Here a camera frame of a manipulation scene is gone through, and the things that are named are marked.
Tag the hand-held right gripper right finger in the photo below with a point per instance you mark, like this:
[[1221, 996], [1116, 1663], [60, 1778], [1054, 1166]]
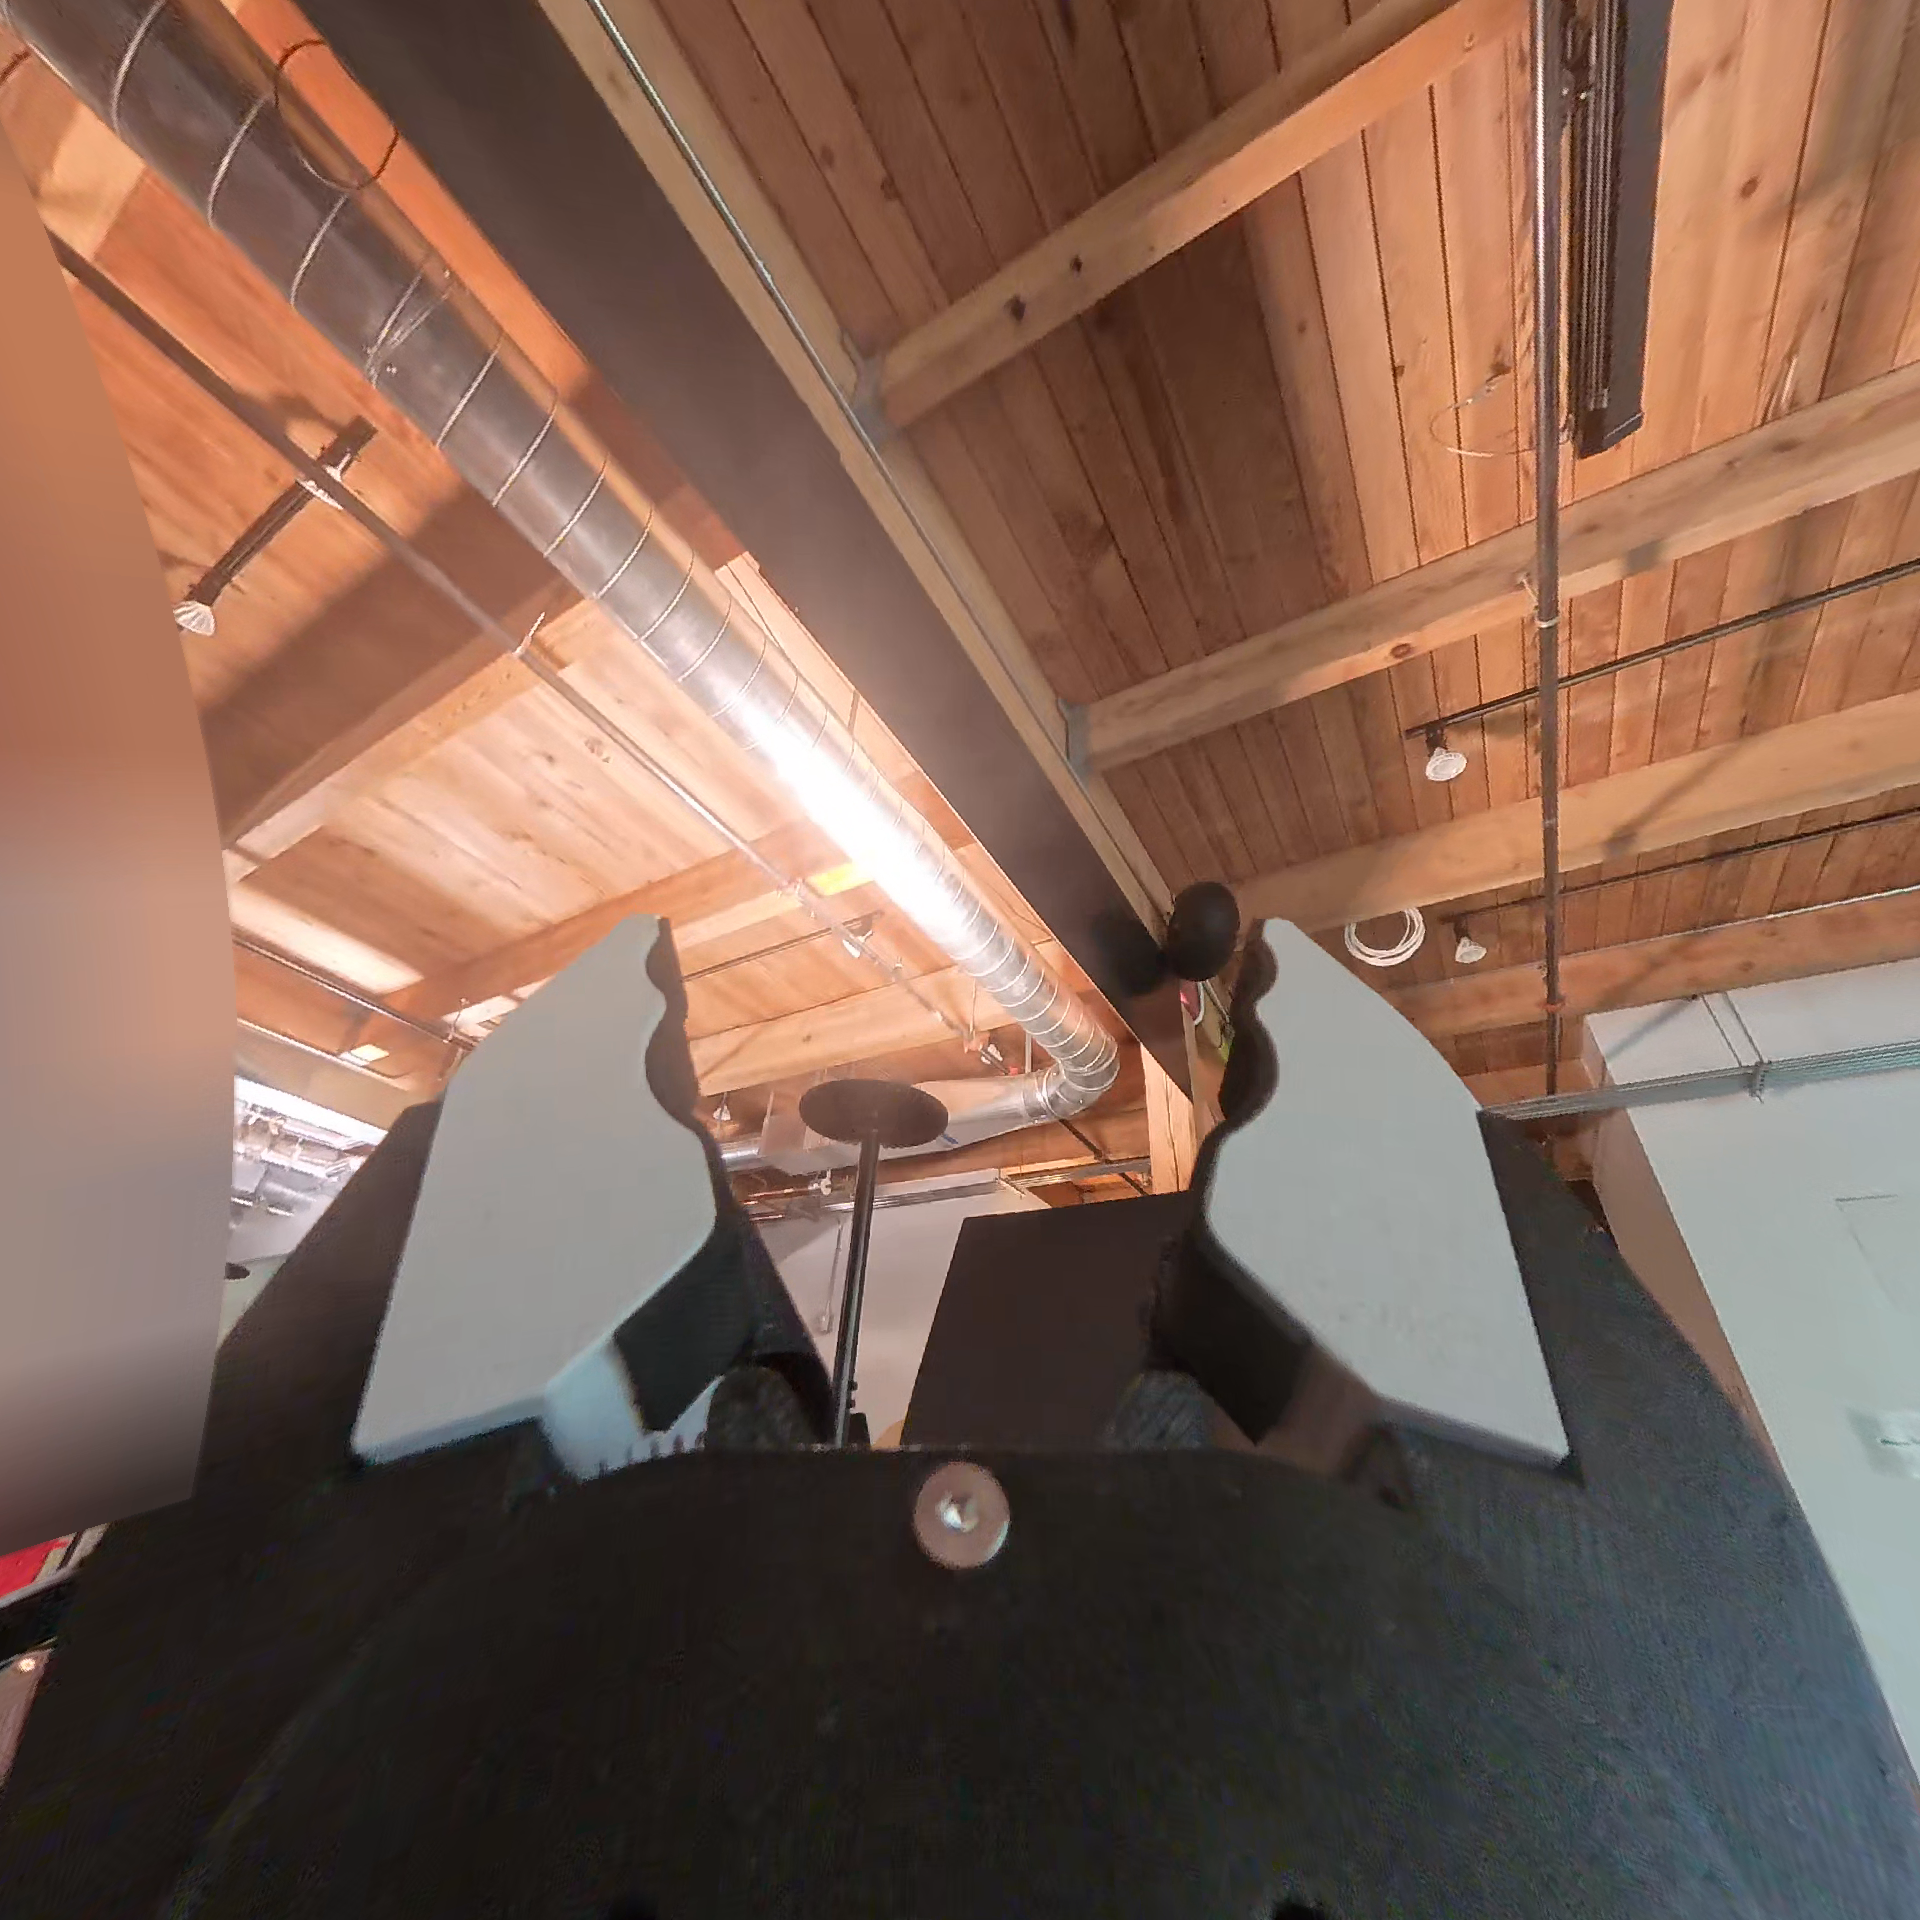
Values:
[[1381, 1201]]

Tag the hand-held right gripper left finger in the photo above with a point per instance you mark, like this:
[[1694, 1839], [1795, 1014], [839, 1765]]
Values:
[[525, 1201]]

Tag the ceiling spotlight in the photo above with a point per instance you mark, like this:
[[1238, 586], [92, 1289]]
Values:
[[195, 615], [1469, 944], [1443, 761]]

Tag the black pole stand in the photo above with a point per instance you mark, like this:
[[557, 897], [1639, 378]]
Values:
[[869, 1114]]

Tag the grey metal conduit pipe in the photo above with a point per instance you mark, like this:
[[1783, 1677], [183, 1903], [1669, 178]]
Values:
[[1547, 525]]

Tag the black hanging light fixture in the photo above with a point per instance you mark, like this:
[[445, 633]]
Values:
[[1612, 225]]

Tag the silver flexible duct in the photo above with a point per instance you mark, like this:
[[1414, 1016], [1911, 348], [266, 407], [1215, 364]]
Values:
[[494, 405]]

